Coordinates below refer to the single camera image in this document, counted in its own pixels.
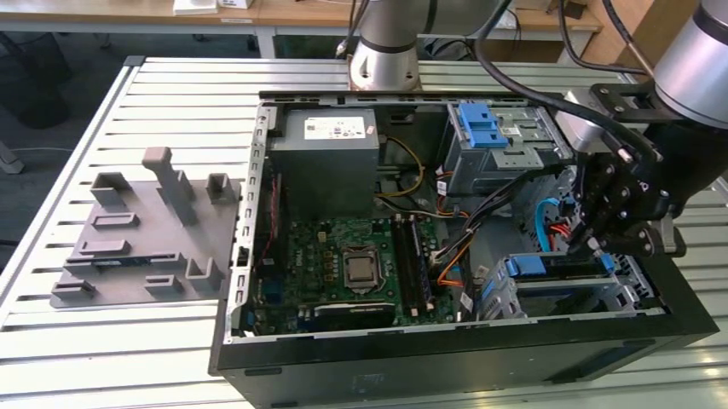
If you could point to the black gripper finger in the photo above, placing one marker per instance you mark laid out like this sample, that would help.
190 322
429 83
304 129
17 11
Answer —
649 243
606 191

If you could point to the hard disk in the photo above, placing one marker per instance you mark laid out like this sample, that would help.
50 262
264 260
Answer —
530 266

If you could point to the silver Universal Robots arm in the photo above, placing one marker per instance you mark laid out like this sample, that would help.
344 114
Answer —
387 64

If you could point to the metal disk bay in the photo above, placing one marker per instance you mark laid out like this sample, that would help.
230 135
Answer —
570 284

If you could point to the metal optical drive cage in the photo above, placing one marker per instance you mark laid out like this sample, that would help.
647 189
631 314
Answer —
512 159

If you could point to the blue plastic drive latch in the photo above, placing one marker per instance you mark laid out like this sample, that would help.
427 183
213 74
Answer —
480 128

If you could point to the brown wooden cabinet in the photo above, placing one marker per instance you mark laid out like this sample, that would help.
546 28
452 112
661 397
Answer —
663 21

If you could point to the black RAM slot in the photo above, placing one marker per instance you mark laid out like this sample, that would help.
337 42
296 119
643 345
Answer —
403 264
424 264

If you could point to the small brown box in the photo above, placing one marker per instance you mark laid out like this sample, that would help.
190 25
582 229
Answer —
580 6

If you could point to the silver CPU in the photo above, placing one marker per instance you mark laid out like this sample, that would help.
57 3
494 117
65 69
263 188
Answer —
361 269

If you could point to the grey power supply unit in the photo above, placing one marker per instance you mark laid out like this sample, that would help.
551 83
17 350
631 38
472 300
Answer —
324 179

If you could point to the CPU socket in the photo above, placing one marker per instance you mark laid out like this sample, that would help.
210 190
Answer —
343 272

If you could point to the green motherboard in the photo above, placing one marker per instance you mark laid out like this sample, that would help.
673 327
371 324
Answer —
319 255

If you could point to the black open PC case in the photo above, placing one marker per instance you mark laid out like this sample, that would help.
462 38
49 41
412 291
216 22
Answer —
399 370

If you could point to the black graphics card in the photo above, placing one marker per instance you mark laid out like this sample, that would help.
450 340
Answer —
353 317

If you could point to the white box black print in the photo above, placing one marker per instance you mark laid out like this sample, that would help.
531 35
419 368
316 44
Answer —
236 3

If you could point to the grey parts rack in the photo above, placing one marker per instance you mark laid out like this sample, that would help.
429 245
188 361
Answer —
142 238

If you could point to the white flat box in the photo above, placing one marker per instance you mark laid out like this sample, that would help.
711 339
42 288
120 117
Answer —
197 6

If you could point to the long wooden desk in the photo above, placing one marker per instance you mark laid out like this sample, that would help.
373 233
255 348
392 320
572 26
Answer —
114 17

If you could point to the black bin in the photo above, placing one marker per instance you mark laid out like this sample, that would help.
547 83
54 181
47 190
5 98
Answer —
34 76

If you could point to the white table leg foot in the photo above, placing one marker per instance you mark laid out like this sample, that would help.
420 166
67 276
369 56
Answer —
11 162

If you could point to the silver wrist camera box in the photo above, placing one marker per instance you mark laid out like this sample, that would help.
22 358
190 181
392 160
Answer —
580 128

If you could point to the black wrist mount bracket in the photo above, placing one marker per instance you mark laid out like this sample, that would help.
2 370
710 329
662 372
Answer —
621 91

